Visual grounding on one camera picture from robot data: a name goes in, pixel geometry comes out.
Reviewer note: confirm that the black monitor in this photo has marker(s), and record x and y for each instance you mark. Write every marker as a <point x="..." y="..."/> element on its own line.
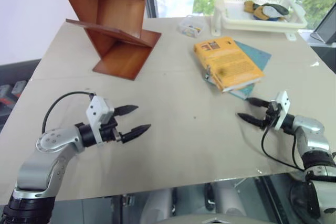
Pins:
<point x="328" y="27"/>

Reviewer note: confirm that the dark grey side desk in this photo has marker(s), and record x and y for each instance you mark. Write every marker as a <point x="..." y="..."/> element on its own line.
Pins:
<point x="323" y="53"/>

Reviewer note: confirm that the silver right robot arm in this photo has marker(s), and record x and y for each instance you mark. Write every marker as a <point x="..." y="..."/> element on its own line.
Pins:
<point x="311" y="129"/>

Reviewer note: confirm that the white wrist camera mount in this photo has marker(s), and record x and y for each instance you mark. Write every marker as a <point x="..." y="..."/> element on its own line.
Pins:
<point x="283" y="103"/>
<point x="98" y="108"/>

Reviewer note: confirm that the teal thin book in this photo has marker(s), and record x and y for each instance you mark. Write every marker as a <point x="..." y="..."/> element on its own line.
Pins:
<point x="258" y="54"/>

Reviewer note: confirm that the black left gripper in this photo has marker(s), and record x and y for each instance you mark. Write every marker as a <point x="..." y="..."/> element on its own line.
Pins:
<point x="110" y="132"/>

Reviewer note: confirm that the light grey rounded leg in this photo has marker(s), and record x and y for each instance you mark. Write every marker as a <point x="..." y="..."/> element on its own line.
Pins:
<point x="231" y="197"/>
<point x="157" y="205"/>

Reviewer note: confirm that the white plastic basket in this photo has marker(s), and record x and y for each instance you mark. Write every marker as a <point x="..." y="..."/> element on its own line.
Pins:
<point x="236" y="22"/>

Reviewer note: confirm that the small metal table clamp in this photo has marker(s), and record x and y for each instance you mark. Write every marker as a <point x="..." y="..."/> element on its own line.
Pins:
<point x="128" y="200"/>

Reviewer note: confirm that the brown wooden zigzag bookshelf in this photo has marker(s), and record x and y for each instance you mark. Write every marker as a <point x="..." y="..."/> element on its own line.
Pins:
<point x="118" y="11"/>

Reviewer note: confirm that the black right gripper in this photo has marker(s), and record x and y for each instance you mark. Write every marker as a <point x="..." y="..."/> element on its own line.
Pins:
<point x="270" y="115"/>

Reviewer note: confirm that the small clear plastic container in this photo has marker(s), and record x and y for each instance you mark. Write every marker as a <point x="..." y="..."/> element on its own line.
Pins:
<point x="191" y="22"/>

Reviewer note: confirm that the yellow grey fabric gloves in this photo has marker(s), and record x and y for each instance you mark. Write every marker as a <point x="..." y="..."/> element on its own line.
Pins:
<point x="265" y="10"/>

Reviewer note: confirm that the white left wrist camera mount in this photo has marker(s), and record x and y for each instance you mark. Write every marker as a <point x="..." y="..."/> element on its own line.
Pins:
<point x="98" y="108"/>

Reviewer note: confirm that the white basket stand legs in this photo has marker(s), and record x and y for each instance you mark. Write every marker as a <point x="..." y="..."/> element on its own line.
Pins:
<point x="215" y="27"/>

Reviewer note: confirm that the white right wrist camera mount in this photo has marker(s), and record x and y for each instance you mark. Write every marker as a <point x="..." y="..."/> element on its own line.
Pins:
<point x="283" y="103"/>

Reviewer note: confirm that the black window frame post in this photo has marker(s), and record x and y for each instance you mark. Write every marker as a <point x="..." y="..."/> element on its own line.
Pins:
<point x="151" y="1"/>

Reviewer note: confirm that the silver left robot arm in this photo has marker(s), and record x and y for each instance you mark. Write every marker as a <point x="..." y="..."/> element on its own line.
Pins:
<point x="39" y="166"/>

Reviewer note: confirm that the dark grey storage boxes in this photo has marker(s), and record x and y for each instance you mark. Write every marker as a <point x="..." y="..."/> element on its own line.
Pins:
<point x="11" y="89"/>

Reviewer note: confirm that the orange thick book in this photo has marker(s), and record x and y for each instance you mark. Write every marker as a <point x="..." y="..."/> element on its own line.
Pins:
<point x="231" y="58"/>

